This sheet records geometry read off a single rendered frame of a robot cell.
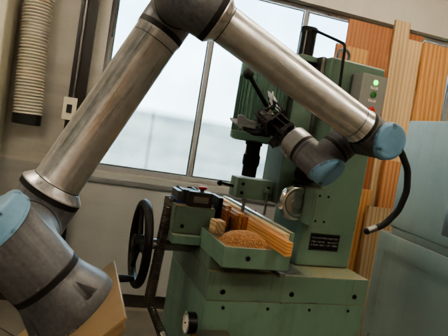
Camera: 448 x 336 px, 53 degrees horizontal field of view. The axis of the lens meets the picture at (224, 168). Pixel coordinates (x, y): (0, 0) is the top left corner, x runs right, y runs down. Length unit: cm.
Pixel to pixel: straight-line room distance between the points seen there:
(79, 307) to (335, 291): 91
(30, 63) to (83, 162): 168
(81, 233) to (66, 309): 202
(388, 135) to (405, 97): 229
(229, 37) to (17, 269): 61
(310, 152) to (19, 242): 73
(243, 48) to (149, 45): 22
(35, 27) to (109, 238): 129
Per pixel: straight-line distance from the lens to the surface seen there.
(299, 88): 103
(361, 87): 158
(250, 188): 155
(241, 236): 131
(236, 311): 145
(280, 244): 131
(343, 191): 164
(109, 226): 293
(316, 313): 158
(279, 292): 149
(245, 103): 152
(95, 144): 107
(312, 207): 148
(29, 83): 270
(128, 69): 106
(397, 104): 333
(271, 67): 101
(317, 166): 121
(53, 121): 287
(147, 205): 145
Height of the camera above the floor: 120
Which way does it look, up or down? 4 degrees down
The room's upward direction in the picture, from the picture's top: 9 degrees clockwise
